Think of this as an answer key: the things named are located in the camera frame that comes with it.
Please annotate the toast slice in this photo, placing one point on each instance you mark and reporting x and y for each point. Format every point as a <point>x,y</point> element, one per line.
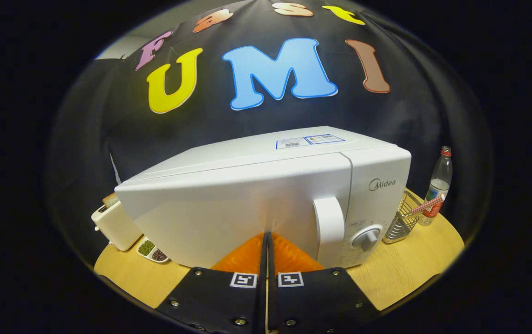
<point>110,200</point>

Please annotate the white divided bean dish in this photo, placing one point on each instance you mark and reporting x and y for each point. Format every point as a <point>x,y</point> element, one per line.
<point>152,253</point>

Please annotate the clear bottle red label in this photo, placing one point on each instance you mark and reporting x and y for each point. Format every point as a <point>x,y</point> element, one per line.
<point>438,185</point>

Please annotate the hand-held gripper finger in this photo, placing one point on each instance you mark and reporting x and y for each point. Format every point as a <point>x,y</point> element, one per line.
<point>273,306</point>
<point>261,306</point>

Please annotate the white microwave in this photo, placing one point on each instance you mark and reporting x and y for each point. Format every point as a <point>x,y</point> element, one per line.
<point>229,208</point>

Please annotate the white toaster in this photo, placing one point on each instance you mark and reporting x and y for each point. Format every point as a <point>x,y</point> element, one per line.
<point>117,229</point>

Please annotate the red striped straw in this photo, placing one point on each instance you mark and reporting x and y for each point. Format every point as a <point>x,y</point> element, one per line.
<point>428,204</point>

